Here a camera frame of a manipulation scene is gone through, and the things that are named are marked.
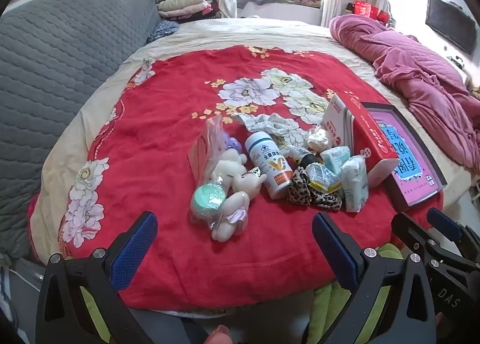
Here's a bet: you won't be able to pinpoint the blue patterned pillow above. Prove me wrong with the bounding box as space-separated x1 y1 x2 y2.
146 20 179 44

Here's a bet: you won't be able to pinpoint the dark tray with pink book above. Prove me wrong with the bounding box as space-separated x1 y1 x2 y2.
363 102 447 212

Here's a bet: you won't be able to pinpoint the folded clothes pile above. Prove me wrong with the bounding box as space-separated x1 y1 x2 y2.
157 0 222 24

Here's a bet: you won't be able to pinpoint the pink crumpled duvet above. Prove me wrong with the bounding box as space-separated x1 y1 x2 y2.
329 14 479 174

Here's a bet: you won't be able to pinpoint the pink teddy bear with crown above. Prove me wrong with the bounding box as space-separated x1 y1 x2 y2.
307 125 333 153

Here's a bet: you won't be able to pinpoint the red gift bags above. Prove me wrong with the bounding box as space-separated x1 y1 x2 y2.
345 0 395 27

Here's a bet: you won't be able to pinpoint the purple satin scrunchie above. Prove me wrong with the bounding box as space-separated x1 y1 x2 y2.
224 132 242 154

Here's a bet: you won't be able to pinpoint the white supplement bottle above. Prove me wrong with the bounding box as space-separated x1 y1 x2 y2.
245 132 293 200

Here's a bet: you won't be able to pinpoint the light blue tissue pack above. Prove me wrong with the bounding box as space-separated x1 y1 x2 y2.
320 146 351 176

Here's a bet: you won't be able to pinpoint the beige bed sheet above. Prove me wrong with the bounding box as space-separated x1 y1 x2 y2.
30 19 479 262

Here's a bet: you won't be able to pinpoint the red cardboard box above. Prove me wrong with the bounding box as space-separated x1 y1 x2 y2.
322 93 400 188

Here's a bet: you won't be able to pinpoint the grey quilted headboard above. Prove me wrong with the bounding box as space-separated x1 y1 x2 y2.
1 0 160 259

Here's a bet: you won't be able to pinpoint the pink bag with headband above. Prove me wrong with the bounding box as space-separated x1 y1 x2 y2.
188 116 225 186

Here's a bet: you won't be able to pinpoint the white floral scrunchie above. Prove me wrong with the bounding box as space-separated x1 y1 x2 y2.
233 113 308 157

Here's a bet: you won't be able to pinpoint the red floral blanket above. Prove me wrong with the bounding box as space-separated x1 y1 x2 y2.
26 44 444 311

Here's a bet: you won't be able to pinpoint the leopard print scrunchie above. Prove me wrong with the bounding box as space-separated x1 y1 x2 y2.
288 166 343 212

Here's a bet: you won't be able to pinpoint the operator hand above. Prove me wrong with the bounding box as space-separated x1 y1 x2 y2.
204 325 233 344

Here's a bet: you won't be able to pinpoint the black wall television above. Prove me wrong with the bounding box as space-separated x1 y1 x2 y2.
425 0 477 56

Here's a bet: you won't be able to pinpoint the cream plush rabbit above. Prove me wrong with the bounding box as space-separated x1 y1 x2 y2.
210 148 267 242

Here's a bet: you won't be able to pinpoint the green makeup sponge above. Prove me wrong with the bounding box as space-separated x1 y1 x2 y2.
190 182 227 220

